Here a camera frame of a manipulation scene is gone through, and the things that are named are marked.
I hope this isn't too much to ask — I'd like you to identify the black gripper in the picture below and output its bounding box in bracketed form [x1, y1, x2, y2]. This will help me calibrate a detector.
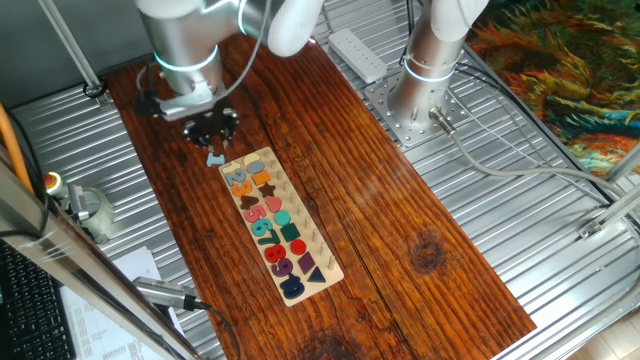
[181, 101, 241, 156]

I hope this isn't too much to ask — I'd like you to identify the wooden shape puzzle board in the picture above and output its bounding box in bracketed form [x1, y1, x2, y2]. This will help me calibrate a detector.
[218, 146, 345, 308]

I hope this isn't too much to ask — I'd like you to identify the pink number five piece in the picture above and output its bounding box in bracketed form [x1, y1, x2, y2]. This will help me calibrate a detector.
[243, 205, 267, 225]

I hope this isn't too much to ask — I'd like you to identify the teal number six piece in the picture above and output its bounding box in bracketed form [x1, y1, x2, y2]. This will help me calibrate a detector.
[249, 217, 274, 238]

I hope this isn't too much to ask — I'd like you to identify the dark green square piece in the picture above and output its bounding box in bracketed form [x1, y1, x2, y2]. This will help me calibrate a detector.
[278, 222, 302, 243]

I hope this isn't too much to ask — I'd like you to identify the red number eight piece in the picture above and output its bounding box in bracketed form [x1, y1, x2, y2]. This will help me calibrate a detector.
[263, 243, 287, 264]

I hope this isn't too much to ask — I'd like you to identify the purple number nine piece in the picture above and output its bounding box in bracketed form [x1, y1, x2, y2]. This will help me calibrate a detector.
[270, 257, 294, 279]

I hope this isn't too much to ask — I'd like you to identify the clear tape roll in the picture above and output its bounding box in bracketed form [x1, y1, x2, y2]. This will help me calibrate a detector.
[74, 185, 117, 245]

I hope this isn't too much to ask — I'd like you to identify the metal clamp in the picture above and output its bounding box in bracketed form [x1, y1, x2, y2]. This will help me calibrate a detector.
[66, 183, 91, 222]

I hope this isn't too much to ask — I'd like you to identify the navy number zero piece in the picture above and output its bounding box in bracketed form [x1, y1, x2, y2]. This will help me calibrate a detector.
[279, 273, 305, 300]

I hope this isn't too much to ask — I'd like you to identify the white power strip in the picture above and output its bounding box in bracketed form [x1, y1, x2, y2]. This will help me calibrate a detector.
[327, 28, 389, 85]

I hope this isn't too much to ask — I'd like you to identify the red emergency stop button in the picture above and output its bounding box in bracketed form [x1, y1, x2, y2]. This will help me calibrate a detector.
[43, 172, 69, 201]

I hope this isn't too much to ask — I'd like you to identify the steel foreground beam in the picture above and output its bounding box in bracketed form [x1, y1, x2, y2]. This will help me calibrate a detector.
[0, 144, 204, 360]

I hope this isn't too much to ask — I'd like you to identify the orange tube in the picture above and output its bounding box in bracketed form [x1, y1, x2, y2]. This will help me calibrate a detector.
[0, 102, 34, 194]

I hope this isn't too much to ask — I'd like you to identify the printed paper sheet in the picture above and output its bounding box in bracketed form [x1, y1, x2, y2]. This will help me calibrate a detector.
[59, 245, 186, 360]

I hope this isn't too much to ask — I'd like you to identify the black keyboard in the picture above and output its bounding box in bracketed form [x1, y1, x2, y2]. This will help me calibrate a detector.
[0, 239, 76, 360]

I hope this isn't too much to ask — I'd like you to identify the colourful patterned cloth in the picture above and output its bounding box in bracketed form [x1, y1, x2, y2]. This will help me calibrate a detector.
[467, 0, 640, 176]

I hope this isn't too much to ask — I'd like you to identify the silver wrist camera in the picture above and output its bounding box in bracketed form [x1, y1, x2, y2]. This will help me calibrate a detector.
[158, 88, 225, 123]

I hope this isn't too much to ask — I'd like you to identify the thin gripper cable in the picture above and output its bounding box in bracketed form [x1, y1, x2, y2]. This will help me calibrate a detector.
[135, 0, 275, 107]

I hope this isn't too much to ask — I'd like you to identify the silver exterior camera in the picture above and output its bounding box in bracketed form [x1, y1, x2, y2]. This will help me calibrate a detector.
[132, 276, 201, 312]

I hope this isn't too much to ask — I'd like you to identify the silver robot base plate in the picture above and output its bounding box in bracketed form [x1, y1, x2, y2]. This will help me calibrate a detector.
[363, 74, 469, 149]

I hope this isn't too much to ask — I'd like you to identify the black camera cable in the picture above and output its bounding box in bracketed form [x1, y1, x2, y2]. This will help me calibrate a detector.
[194, 299, 242, 360]

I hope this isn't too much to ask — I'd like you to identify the aluminium frame post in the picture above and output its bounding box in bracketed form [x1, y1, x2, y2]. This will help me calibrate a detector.
[37, 0, 114, 109]

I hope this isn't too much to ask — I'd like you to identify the grey cable with metal connector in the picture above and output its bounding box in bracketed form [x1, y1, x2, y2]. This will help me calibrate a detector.
[428, 105, 640, 204]

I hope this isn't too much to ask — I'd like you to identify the thin white cable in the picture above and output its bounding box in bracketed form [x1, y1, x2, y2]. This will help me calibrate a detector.
[449, 88, 614, 207]

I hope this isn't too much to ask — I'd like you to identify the black base cable bundle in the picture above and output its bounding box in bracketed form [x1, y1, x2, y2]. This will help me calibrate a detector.
[452, 63, 619, 206]

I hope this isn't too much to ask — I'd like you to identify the aluminium frame beam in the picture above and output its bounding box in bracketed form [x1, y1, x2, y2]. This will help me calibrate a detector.
[577, 144, 640, 241]

